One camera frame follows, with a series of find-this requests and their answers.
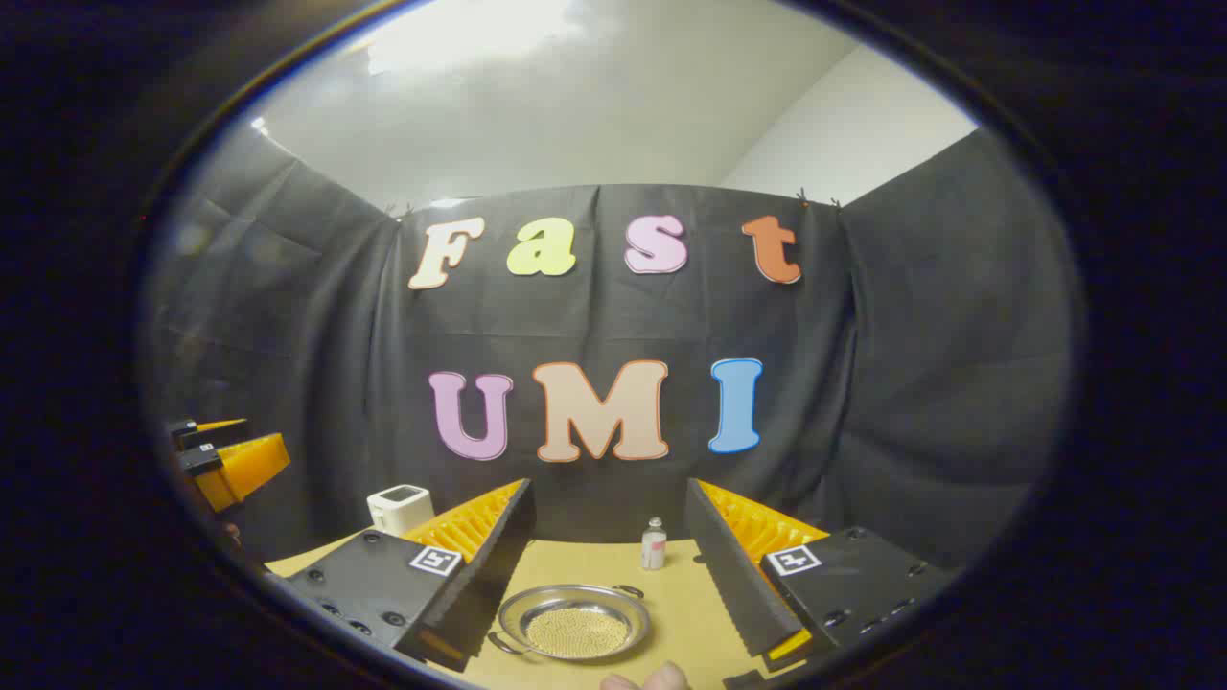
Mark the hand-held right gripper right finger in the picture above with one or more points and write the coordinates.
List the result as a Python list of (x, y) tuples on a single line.
[(729, 575)]

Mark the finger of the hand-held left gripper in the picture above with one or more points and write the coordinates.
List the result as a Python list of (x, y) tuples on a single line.
[(244, 470), (206, 428)]

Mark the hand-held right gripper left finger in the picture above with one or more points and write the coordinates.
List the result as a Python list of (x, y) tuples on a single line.
[(498, 565)]

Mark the stainless steel pot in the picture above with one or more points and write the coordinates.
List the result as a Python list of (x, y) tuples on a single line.
[(522, 613)]

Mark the small clear bottle red label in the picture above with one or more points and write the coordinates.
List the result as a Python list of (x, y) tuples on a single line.
[(654, 548)]

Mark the pile of yellow soybeans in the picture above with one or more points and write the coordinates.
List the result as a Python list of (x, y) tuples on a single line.
[(575, 632)]

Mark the white toaster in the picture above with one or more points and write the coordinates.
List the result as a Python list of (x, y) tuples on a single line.
[(401, 508)]

